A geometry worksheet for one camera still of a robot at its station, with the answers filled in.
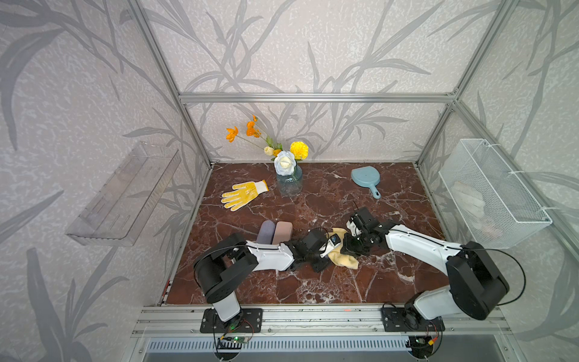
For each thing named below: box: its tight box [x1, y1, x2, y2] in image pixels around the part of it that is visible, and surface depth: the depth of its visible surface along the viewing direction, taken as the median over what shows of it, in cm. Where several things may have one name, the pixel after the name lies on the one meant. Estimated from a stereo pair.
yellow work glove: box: [220, 179, 270, 212], surface depth 110 cm
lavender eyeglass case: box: [256, 219, 276, 245], surface depth 93 cm
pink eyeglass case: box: [272, 220, 293, 246], surface depth 96 cm
